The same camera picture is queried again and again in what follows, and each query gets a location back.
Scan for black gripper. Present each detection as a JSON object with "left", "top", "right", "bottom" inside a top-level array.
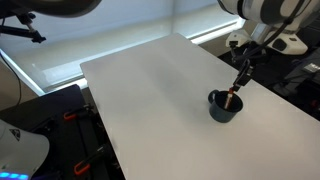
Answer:
[{"left": 232, "top": 43, "right": 266, "bottom": 92}]

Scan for orange marker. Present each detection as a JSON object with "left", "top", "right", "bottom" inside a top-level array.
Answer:
[{"left": 223, "top": 87, "right": 236, "bottom": 110}]

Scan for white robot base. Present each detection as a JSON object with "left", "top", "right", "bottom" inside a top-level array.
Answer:
[{"left": 0, "top": 118, "right": 51, "bottom": 180}]

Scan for dark blue mug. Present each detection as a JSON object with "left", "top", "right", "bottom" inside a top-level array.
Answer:
[{"left": 207, "top": 89, "right": 244, "bottom": 124}]

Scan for grey office chair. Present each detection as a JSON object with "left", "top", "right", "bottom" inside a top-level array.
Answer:
[{"left": 273, "top": 49, "right": 320, "bottom": 98}]

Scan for black perforated mounting board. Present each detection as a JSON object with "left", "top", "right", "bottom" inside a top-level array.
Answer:
[{"left": 0, "top": 83, "right": 126, "bottom": 180}]

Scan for white wrist camera block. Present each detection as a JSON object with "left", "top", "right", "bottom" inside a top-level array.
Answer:
[{"left": 225, "top": 29, "right": 249, "bottom": 48}]

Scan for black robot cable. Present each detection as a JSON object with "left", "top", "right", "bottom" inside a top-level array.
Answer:
[{"left": 233, "top": 0, "right": 306, "bottom": 63}]

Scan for orange handled black clamp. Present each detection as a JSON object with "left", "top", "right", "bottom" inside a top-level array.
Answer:
[
  {"left": 63, "top": 104, "right": 95, "bottom": 122},
  {"left": 73, "top": 143, "right": 113, "bottom": 177}
]

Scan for black camera cable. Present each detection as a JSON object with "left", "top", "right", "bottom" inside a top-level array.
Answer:
[{"left": 0, "top": 53, "right": 23, "bottom": 108}]

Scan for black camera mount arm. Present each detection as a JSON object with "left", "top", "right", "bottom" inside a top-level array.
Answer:
[{"left": 0, "top": 12, "right": 47, "bottom": 44}]

